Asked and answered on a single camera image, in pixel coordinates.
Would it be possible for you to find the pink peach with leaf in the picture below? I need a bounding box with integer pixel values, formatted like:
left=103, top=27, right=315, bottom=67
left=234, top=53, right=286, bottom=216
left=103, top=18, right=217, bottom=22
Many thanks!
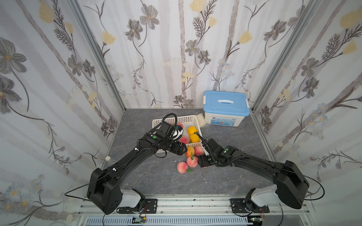
left=186, top=156, right=198, bottom=168

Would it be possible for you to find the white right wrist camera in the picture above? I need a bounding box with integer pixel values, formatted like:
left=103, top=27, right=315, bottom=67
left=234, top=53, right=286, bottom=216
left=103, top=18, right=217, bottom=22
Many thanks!
left=202, top=140, right=210, bottom=156

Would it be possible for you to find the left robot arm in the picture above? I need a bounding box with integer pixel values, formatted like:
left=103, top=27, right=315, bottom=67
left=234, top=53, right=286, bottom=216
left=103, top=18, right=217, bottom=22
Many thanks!
left=87, top=133, right=187, bottom=215

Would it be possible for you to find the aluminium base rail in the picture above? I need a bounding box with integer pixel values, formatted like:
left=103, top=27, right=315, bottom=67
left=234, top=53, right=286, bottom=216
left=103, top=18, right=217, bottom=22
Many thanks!
left=76, top=194, right=317, bottom=226

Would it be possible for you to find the clear bag of white material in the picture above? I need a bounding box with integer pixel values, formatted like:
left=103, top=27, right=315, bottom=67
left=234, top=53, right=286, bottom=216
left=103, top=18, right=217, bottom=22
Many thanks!
left=196, top=114, right=206, bottom=127

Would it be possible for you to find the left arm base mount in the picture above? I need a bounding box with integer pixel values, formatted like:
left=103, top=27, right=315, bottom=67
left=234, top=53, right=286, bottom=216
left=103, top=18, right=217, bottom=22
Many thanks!
left=116, top=199, right=158, bottom=214

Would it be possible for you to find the orange wrinkled peach right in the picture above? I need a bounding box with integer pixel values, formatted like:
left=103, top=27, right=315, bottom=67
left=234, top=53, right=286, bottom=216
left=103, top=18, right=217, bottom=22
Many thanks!
left=186, top=146, right=195, bottom=157

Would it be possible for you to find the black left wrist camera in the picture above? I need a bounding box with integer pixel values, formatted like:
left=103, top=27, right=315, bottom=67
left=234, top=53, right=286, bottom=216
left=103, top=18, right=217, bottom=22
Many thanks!
left=156, top=121, right=183, bottom=141

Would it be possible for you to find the blue lidded storage box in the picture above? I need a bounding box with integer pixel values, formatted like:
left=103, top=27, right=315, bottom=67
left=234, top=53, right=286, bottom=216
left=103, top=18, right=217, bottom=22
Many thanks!
left=203, top=90, right=250, bottom=127

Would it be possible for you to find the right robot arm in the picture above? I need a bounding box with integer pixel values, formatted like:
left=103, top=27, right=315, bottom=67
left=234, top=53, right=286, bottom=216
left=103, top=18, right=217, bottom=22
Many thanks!
left=198, top=144, right=309, bottom=211

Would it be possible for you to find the white perforated plastic basket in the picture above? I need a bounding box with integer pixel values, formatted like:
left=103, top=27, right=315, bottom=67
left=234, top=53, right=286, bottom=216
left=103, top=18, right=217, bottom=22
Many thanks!
left=152, top=114, right=203, bottom=154

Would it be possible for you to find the pink peach upper row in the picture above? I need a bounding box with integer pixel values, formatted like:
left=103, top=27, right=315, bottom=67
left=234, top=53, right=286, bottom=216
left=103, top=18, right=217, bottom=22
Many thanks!
left=194, top=145, right=205, bottom=156

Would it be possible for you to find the yellow peach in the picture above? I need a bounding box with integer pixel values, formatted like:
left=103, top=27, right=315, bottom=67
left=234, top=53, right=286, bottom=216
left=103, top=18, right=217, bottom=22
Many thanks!
left=187, top=126, right=198, bottom=136
left=189, top=133, right=200, bottom=143

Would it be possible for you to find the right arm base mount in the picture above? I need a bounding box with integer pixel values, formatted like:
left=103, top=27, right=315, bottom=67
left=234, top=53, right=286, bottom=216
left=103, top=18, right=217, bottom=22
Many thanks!
left=230, top=198, right=270, bottom=214

